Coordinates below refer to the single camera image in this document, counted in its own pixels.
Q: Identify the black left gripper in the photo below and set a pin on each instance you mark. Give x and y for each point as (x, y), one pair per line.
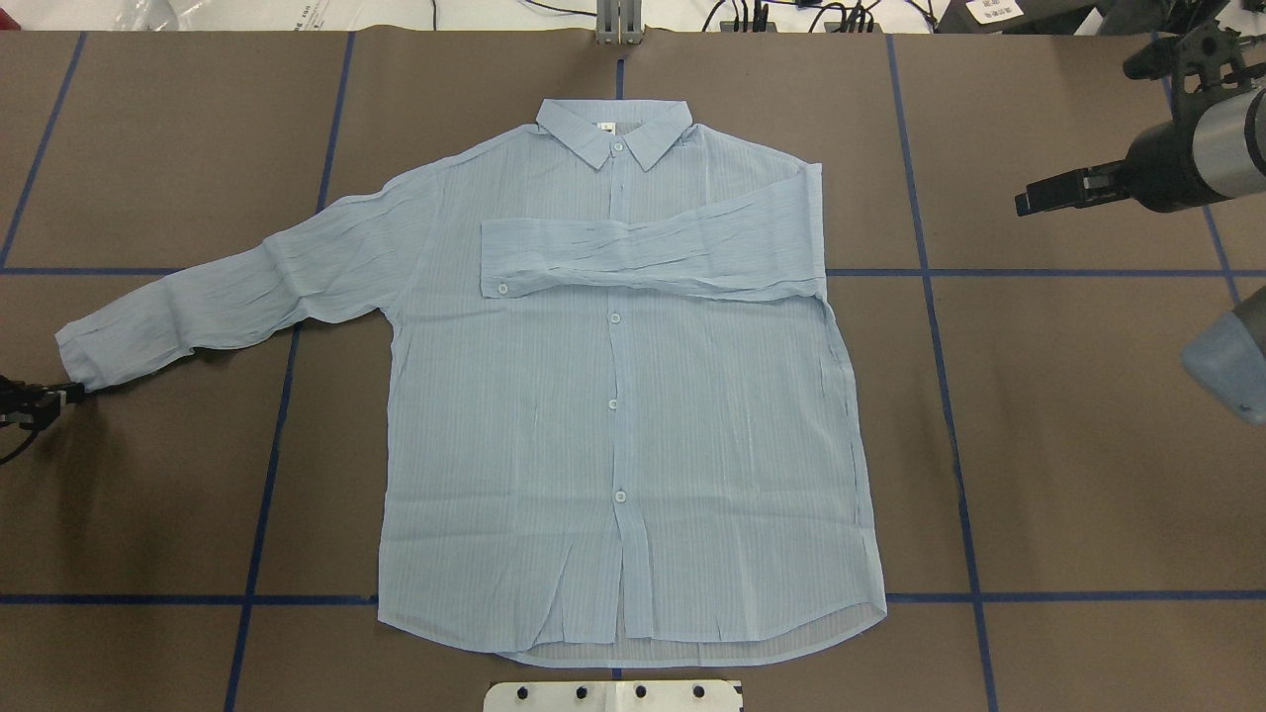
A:
(30, 403)

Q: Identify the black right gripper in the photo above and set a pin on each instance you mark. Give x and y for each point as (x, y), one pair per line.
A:
(1158, 176)

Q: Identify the light blue button shirt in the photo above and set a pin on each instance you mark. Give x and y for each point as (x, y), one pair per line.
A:
(623, 425)

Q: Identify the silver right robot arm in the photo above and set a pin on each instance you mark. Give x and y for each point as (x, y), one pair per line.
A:
(1226, 359)

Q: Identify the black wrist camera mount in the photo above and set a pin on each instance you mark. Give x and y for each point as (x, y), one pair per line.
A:
(1208, 63)

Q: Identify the white camera pole base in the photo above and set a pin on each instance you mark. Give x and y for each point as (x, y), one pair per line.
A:
(617, 695)

